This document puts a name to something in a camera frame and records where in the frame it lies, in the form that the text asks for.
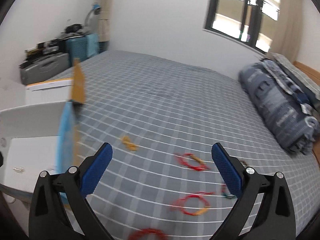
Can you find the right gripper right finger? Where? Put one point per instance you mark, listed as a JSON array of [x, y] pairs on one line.
[[275, 218]]

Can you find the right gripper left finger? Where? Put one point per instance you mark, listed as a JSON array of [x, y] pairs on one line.
[[48, 218]]

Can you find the red cord bracelet gold pendant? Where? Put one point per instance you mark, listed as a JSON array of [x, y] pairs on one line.
[[194, 204]]

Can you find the white box blue yellow lid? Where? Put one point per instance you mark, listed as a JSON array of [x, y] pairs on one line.
[[39, 130]]

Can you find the rolled blue grey duvet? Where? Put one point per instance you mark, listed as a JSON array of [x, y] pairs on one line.
[[295, 131]]

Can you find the yellow amber bead charm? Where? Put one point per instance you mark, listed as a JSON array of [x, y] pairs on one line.
[[129, 144]]

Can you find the blue patterned pillow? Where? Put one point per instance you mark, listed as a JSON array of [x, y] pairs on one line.
[[290, 87]]

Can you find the grey checked pillow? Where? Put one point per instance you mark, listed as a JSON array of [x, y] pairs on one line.
[[301, 76]]

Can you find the wooden headboard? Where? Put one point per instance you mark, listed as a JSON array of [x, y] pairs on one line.
[[314, 75]]

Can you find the grey plastic case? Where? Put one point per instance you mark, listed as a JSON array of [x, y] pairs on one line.
[[43, 68]]

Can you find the grey checked bed sheet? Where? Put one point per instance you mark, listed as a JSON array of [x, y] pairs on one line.
[[168, 108]]

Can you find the teal plastic crate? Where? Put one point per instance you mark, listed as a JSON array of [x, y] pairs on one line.
[[82, 47]]

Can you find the beige right curtain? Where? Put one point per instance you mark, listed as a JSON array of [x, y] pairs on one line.
[[288, 35]]

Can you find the beige curtain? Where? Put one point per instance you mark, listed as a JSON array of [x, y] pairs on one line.
[[104, 20], [288, 35]]

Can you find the black headphones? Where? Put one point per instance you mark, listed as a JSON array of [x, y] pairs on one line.
[[73, 28]]

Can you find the dark framed window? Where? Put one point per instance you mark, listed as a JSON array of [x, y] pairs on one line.
[[251, 22]]

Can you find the blue desk lamp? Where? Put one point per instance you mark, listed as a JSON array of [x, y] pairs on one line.
[[96, 10]]

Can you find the beige left curtain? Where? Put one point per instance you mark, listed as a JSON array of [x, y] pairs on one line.
[[104, 20]]

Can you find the red cord bracelet gold tube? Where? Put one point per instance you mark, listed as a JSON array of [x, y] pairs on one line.
[[191, 161]]

